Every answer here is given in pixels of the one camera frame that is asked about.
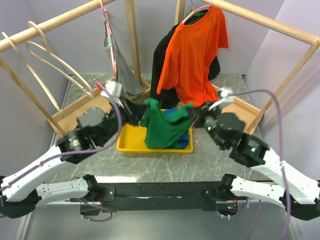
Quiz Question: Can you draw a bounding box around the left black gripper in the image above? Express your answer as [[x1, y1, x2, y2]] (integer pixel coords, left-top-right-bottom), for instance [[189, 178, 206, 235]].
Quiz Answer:
[[97, 93, 150, 146]]

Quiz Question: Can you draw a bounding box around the grey tank top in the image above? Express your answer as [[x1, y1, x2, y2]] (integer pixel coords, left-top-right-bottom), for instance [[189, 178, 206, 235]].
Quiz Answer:
[[103, 28, 145, 100]]

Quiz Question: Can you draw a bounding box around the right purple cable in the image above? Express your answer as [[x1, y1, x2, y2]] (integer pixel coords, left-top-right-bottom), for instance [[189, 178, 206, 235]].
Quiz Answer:
[[229, 89, 292, 240]]

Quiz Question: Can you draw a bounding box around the pink hanger with orange shirt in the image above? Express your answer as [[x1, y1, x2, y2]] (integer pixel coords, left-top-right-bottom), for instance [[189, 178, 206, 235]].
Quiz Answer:
[[181, 1, 210, 26]]

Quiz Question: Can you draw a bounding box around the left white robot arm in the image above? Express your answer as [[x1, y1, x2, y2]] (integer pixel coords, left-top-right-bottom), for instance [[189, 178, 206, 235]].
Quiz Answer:
[[0, 100, 149, 219]]

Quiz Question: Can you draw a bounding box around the black shirt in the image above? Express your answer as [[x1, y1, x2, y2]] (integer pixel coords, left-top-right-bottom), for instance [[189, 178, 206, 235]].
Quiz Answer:
[[149, 23, 221, 110]]

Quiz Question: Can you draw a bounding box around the blue shirt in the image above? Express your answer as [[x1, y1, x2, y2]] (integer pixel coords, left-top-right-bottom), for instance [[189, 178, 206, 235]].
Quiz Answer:
[[164, 108, 190, 150]]

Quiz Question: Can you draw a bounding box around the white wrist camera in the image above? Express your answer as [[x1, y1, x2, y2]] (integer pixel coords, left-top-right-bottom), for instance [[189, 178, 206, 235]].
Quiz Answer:
[[208, 87, 234, 111], [95, 80, 123, 99]]

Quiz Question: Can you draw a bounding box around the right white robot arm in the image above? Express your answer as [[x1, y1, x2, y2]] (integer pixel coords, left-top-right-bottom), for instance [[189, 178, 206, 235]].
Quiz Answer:
[[187, 105, 320, 221]]

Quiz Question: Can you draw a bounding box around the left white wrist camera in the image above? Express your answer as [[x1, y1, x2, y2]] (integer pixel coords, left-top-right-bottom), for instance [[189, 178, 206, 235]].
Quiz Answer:
[[95, 80, 123, 99]]

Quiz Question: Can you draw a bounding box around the wooden clothes rack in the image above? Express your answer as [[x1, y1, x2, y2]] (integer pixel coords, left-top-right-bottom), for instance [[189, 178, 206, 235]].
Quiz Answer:
[[174, 0, 320, 134], [0, 0, 151, 137]]

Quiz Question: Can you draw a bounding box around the right wooden clothes rack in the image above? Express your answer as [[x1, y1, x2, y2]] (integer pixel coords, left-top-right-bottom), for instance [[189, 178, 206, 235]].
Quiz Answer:
[[174, 0, 320, 134]]

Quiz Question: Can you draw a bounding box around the left wooden clothes rack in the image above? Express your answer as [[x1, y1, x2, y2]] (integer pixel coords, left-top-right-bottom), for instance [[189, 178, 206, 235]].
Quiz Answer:
[[0, 0, 151, 137]]

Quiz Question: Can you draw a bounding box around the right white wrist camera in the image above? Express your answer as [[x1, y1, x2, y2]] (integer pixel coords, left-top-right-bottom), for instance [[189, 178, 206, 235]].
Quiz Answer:
[[208, 87, 234, 111]]

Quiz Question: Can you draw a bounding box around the yellow plastic tray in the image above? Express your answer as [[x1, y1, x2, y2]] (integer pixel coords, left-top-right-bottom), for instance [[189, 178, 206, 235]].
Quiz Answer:
[[116, 122, 193, 154]]

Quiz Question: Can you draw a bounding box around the black base bar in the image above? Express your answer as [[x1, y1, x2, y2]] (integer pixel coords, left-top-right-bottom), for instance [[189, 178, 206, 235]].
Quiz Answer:
[[83, 174, 236, 213]]

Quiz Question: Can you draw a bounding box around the orange t-shirt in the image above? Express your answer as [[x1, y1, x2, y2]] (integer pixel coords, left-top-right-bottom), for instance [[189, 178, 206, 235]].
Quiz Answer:
[[156, 6, 230, 107]]

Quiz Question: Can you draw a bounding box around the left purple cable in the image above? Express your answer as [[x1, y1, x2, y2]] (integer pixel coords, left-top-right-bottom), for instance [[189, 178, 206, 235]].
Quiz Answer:
[[0, 83, 124, 196]]

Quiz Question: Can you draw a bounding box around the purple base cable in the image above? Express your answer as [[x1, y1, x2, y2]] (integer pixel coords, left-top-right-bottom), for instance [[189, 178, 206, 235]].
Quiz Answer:
[[74, 197, 116, 223]]

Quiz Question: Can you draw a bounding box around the green tank top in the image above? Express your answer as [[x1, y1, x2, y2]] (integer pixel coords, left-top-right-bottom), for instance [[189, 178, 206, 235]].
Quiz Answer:
[[140, 98, 193, 149]]

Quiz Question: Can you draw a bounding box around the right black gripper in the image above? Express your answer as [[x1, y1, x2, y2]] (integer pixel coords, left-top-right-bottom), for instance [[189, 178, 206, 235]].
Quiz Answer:
[[186, 99, 227, 150]]

